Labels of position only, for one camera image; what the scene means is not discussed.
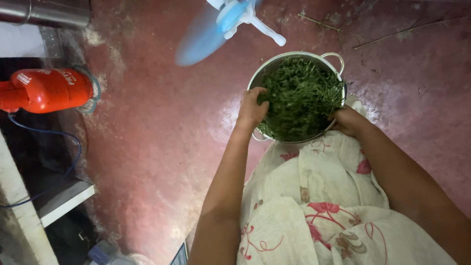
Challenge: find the long dry twig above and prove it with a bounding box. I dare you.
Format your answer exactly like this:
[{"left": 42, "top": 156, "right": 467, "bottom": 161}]
[{"left": 353, "top": 18, "right": 465, "bottom": 50}]

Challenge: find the heap of green leaves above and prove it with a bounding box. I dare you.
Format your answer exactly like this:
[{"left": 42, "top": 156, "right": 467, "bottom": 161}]
[{"left": 256, "top": 58, "right": 346, "bottom": 142}]

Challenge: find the blue plastic item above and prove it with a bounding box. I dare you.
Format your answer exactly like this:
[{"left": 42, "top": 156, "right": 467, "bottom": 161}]
[{"left": 88, "top": 239, "right": 119, "bottom": 265}]

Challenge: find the dark blue mat corner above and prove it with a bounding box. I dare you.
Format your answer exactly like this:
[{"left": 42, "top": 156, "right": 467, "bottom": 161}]
[{"left": 169, "top": 242, "right": 189, "bottom": 265}]

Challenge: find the orange gas cylinder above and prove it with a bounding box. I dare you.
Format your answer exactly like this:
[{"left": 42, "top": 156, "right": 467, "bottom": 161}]
[{"left": 0, "top": 68, "right": 95, "bottom": 114}]

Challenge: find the person's floral cream dress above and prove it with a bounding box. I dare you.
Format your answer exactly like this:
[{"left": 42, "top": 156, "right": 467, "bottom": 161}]
[{"left": 236, "top": 96, "right": 458, "bottom": 265}]

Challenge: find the steel colander bowl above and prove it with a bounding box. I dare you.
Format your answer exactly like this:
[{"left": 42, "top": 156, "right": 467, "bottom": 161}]
[{"left": 247, "top": 51, "right": 348, "bottom": 144}]

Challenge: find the person's right hand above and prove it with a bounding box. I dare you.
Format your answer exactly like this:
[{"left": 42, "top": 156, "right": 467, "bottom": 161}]
[{"left": 328, "top": 105, "right": 369, "bottom": 137}]

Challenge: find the steel cylindrical container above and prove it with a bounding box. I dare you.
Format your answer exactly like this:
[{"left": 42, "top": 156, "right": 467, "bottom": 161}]
[{"left": 0, "top": 0, "right": 92, "bottom": 30}]

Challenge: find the thin dry twig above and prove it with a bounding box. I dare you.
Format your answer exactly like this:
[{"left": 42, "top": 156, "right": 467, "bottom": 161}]
[{"left": 297, "top": 13, "right": 359, "bottom": 37}]

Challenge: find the blue and white fan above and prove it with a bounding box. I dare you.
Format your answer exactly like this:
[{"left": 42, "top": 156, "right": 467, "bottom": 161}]
[{"left": 174, "top": 0, "right": 287, "bottom": 67}]

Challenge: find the blue gas hose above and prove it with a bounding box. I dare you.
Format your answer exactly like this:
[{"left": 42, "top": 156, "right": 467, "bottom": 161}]
[{"left": 0, "top": 113, "right": 82, "bottom": 209}]

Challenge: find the white concrete counter shelf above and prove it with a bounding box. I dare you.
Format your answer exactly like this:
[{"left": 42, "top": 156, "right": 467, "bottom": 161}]
[{"left": 0, "top": 22, "right": 96, "bottom": 265}]

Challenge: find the person's left hand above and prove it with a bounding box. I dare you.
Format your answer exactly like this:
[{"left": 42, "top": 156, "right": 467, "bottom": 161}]
[{"left": 237, "top": 87, "right": 270, "bottom": 128}]

